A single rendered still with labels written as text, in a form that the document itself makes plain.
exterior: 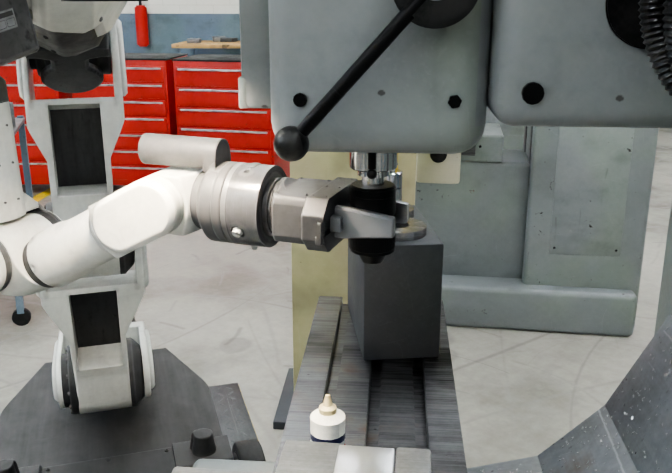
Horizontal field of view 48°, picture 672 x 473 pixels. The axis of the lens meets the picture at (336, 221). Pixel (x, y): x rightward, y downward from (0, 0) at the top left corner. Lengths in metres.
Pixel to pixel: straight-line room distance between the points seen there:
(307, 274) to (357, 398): 1.59
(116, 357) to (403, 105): 1.06
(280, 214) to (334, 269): 1.88
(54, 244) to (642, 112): 0.65
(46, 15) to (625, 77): 0.72
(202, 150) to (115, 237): 0.14
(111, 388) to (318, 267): 1.19
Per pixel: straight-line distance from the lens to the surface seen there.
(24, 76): 1.38
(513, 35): 0.63
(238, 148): 5.45
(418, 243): 1.14
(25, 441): 1.74
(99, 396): 1.64
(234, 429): 1.99
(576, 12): 0.64
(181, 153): 0.83
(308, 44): 0.65
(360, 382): 1.13
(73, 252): 0.93
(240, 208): 0.78
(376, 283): 1.14
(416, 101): 0.65
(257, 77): 0.74
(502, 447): 2.70
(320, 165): 2.54
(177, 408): 1.77
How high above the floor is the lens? 1.45
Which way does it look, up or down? 17 degrees down
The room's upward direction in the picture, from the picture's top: straight up
